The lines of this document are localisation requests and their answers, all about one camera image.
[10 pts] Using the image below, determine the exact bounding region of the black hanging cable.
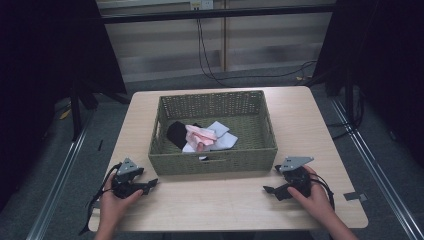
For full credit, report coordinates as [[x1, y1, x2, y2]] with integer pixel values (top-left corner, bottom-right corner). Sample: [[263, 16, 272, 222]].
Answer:
[[195, 8, 318, 89]]

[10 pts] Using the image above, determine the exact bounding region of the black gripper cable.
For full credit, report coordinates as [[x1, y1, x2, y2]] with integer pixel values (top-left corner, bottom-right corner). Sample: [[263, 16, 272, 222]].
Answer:
[[78, 162, 123, 237], [309, 172, 336, 212]]

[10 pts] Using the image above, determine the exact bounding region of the black sock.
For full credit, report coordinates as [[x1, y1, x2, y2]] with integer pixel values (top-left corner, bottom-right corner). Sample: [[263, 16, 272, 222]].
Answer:
[[166, 120, 190, 151]]

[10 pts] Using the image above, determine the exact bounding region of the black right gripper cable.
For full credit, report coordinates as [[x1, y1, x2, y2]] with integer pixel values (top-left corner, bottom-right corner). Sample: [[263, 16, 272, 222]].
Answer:
[[309, 172, 336, 212]]

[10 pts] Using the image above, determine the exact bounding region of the grey tape strip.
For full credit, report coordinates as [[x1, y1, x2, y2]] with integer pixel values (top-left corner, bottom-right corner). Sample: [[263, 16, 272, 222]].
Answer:
[[342, 191, 369, 202]]

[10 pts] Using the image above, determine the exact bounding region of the pink sock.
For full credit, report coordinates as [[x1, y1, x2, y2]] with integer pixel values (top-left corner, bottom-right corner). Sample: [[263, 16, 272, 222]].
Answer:
[[184, 123, 219, 154]]

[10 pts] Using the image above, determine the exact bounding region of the person's left hand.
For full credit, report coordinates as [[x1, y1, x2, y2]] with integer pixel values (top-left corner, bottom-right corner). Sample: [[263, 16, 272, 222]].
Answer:
[[98, 182, 145, 230]]

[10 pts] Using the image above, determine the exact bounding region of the metal floor rail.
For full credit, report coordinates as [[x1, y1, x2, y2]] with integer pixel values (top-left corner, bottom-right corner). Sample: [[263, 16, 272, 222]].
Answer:
[[25, 108, 96, 240], [329, 95, 424, 240]]

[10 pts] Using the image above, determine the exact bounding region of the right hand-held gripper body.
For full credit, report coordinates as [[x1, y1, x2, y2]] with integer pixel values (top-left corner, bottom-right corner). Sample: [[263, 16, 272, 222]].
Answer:
[[278, 156, 315, 198]]

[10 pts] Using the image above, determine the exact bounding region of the black horizontal bar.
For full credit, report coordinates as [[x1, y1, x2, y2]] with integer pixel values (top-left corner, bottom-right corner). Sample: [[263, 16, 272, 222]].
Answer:
[[100, 4, 335, 25]]

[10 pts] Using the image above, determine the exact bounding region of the black metal stand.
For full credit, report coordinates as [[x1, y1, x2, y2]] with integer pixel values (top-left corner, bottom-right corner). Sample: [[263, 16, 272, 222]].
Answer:
[[343, 64, 365, 132], [69, 79, 100, 142]]

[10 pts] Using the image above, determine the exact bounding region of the white sock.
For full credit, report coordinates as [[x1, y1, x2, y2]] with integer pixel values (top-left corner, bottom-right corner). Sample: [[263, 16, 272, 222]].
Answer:
[[206, 120, 231, 139]]

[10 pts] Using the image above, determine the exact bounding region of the pile of clothes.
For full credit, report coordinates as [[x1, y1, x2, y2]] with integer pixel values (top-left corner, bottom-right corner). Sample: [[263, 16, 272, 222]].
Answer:
[[181, 131, 240, 161]]

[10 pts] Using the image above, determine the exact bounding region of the black curtain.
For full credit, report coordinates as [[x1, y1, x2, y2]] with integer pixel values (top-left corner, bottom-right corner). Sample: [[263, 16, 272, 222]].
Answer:
[[312, 0, 424, 169], [0, 0, 128, 213]]

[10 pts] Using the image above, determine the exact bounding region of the black floor cable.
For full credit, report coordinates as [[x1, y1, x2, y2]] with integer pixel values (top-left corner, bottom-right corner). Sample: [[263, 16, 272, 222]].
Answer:
[[327, 91, 366, 140]]

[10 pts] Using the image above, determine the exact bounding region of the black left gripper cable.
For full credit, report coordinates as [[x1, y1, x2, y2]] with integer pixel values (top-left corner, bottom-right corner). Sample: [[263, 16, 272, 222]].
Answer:
[[78, 162, 123, 237]]

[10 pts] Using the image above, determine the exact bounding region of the white wall socket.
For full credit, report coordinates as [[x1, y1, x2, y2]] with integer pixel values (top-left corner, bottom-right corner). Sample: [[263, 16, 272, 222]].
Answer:
[[189, 0, 215, 11]]

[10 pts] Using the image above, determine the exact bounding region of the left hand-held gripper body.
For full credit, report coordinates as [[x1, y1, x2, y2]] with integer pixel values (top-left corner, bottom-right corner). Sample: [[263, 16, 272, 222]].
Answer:
[[111, 157, 145, 200]]

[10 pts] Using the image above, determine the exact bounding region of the person's right hand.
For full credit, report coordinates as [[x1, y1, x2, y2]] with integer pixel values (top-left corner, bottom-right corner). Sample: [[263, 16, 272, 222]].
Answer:
[[286, 165, 335, 225]]

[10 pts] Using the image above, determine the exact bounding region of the green woven basket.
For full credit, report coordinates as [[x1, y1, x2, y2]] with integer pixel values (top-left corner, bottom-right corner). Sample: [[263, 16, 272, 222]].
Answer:
[[147, 89, 279, 177]]

